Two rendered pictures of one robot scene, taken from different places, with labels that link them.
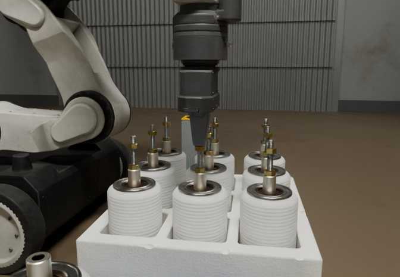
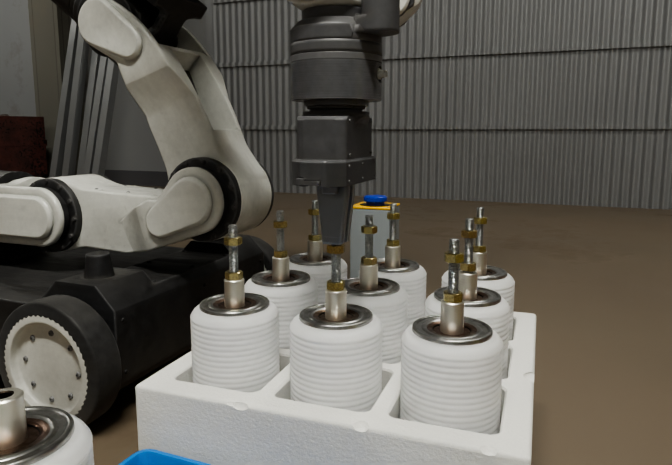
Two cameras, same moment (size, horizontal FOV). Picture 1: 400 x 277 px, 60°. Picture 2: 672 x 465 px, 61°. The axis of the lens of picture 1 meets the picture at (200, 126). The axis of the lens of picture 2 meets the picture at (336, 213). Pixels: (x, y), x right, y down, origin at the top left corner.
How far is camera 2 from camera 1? 0.11 m
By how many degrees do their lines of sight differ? 11
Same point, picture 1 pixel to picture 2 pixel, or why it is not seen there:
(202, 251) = (323, 423)
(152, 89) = not seen: hidden behind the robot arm
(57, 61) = (160, 111)
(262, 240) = (430, 415)
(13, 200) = (74, 320)
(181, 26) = (299, 44)
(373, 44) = not seen: outside the picture
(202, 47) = (329, 78)
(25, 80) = not seen: hidden behind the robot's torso
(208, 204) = (340, 343)
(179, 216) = (295, 361)
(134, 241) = (221, 396)
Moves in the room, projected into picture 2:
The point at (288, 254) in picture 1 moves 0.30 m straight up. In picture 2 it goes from (471, 442) to (484, 78)
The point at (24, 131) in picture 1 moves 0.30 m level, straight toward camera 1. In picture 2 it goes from (113, 219) to (91, 252)
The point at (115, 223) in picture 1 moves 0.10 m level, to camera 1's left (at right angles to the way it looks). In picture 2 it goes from (197, 365) to (111, 358)
